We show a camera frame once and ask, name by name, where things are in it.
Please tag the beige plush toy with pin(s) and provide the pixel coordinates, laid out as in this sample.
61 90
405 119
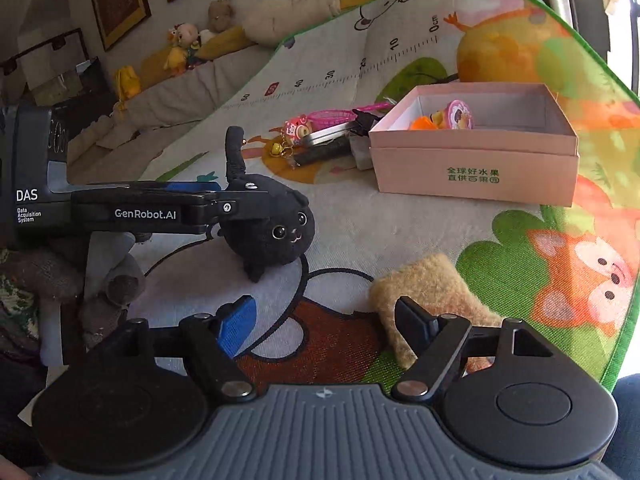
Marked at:
272 21

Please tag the black folding tool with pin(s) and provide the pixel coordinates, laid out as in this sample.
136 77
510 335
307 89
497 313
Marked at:
339 147

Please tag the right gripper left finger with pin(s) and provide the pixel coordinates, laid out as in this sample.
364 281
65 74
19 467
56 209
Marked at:
209 344

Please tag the yellow plush toy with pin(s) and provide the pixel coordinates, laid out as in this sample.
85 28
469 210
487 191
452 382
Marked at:
175 62

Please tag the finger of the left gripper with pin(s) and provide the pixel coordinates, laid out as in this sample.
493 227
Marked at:
248 204

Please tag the red camera keychain toy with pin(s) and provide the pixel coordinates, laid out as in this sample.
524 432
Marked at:
290 136

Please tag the yellow cup with pink lid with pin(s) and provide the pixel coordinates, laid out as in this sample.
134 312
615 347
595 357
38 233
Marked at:
455 115

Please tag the colourful cartoon play mat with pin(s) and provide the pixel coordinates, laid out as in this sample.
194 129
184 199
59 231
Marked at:
570 271

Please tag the pink doll plush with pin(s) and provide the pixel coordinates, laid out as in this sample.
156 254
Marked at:
186 38

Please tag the pink cardboard box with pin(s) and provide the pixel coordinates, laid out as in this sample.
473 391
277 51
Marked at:
522 148

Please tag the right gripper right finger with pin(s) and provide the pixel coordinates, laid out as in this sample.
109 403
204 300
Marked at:
437 342

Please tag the pink toy racket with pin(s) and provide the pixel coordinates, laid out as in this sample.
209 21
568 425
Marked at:
321 119

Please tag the black plush cat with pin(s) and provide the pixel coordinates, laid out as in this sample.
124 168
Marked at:
263 243

